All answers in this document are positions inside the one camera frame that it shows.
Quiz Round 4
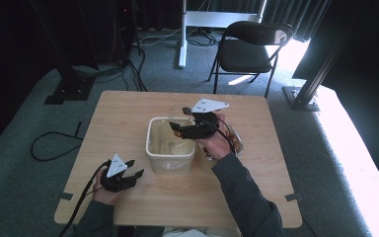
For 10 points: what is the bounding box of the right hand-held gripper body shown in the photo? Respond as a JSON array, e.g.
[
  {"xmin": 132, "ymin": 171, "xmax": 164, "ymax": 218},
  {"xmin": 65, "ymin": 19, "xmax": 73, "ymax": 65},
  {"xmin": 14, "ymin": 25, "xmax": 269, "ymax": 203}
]
[{"xmin": 182, "ymin": 97, "xmax": 231, "ymax": 140}]

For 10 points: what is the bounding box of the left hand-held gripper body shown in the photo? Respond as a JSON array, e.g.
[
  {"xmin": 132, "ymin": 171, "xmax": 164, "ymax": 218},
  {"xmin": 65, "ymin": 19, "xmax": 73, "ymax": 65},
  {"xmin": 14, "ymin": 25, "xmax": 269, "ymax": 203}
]
[{"xmin": 99, "ymin": 153, "xmax": 131, "ymax": 194}]

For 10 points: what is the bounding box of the cream square plastic container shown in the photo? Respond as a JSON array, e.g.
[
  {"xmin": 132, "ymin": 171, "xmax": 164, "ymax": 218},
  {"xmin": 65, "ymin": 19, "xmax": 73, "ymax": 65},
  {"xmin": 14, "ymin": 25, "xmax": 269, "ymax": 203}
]
[{"xmin": 144, "ymin": 117, "xmax": 197, "ymax": 176}]

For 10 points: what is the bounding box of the person's left hand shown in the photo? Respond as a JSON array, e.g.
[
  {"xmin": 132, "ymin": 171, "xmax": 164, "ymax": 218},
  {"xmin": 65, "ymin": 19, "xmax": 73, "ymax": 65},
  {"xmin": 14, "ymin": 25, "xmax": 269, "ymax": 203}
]
[{"xmin": 91, "ymin": 165, "xmax": 125, "ymax": 206}]

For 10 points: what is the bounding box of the person's right hand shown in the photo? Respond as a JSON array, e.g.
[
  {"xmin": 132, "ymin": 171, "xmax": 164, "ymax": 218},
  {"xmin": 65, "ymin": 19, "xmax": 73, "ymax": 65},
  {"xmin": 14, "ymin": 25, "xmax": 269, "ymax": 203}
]
[{"xmin": 192, "ymin": 113, "xmax": 235, "ymax": 162}]

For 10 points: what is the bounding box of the pile of red fruits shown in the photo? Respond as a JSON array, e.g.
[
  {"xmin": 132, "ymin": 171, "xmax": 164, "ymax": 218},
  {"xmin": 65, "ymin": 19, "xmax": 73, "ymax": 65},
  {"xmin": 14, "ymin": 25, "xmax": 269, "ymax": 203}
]
[{"xmin": 226, "ymin": 127, "xmax": 241, "ymax": 150}]

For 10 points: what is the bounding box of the metal-rimmed perforated strainer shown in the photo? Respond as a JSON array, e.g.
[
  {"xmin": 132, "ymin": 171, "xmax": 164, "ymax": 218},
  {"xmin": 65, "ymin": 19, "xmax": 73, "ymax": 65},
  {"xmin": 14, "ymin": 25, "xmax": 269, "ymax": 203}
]
[{"xmin": 197, "ymin": 122, "xmax": 245, "ymax": 163}]

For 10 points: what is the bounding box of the black folding chair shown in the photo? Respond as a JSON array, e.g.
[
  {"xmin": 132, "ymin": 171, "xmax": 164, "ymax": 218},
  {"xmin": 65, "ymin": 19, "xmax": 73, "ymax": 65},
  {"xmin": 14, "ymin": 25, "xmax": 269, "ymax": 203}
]
[{"xmin": 206, "ymin": 20, "xmax": 295, "ymax": 100}]

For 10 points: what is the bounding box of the person's lap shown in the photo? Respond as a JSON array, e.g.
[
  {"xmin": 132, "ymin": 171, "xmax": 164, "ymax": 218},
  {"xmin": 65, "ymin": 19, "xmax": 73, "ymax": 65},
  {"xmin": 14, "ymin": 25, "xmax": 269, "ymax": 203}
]
[{"xmin": 162, "ymin": 226, "xmax": 243, "ymax": 237}]

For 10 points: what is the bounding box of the black stand with flat base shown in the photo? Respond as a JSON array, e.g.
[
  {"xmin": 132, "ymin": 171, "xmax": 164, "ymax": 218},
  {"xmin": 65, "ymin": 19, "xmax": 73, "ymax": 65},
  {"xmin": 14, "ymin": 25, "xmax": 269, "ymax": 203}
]
[{"xmin": 29, "ymin": 0, "xmax": 97, "ymax": 106}]

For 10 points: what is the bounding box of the black slanted metal stand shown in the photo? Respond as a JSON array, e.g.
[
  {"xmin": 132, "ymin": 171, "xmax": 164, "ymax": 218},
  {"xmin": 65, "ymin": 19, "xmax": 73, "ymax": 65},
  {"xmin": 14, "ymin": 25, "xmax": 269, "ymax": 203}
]
[{"xmin": 282, "ymin": 13, "xmax": 364, "ymax": 113}]

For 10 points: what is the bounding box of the right hand-held gripper cable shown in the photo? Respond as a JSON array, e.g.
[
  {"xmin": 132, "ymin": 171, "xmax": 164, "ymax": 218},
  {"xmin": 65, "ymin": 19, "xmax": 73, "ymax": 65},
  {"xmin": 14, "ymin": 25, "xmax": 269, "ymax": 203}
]
[{"xmin": 202, "ymin": 117, "xmax": 237, "ymax": 154}]

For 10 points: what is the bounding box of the hand-held gripper cable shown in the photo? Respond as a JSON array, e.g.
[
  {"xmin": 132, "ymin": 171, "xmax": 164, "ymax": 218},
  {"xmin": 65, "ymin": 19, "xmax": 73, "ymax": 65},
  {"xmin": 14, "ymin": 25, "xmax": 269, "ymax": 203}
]
[
  {"xmin": 58, "ymin": 159, "xmax": 112, "ymax": 237},
  {"xmin": 202, "ymin": 117, "xmax": 237, "ymax": 154}
]

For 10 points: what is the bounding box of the left hand-held gripper cable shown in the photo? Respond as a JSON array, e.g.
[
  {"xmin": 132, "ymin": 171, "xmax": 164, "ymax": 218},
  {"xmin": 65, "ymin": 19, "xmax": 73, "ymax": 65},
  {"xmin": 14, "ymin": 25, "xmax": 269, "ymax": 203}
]
[{"xmin": 58, "ymin": 159, "xmax": 112, "ymax": 237}]

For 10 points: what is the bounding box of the bundle of black floor cables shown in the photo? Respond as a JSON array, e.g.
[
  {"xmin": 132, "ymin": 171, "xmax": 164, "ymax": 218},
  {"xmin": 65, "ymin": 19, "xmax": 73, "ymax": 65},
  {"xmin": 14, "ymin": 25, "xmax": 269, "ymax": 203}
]
[{"xmin": 71, "ymin": 45, "xmax": 150, "ymax": 93}]

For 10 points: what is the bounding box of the white floor cable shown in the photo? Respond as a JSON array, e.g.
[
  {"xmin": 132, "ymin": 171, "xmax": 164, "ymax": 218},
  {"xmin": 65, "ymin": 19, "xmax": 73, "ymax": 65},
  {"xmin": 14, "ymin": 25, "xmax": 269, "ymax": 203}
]
[{"xmin": 133, "ymin": 27, "xmax": 183, "ymax": 47}]

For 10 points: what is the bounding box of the black looped floor cable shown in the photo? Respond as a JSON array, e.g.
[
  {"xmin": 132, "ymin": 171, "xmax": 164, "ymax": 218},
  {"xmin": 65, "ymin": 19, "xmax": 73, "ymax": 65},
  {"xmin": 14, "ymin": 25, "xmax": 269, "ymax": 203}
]
[{"xmin": 30, "ymin": 120, "xmax": 84, "ymax": 163}]

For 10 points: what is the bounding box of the white desk frame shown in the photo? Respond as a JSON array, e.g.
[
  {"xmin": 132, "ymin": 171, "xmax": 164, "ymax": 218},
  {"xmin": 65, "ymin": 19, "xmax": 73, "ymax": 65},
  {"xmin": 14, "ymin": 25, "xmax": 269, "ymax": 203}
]
[{"xmin": 178, "ymin": 0, "xmax": 267, "ymax": 69}]

